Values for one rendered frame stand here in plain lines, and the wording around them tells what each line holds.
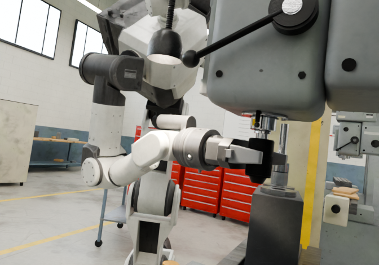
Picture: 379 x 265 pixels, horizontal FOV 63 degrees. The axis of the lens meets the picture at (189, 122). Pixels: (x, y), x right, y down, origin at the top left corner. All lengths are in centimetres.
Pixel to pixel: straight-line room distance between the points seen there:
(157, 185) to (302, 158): 134
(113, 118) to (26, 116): 590
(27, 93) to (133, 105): 405
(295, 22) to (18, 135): 640
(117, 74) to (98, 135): 18
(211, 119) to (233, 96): 981
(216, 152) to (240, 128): 940
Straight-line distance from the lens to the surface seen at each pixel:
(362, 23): 49
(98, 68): 87
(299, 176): 230
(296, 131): 231
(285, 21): 49
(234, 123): 1005
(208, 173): 554
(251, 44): 52
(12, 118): 662
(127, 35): 95
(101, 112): 86
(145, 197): 120
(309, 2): 49
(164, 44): 61
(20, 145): 674
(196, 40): 98
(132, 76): 87
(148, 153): 69
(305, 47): 50
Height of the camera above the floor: 124
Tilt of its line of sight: 4 degrees up
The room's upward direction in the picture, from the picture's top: 7 degrees clockwise
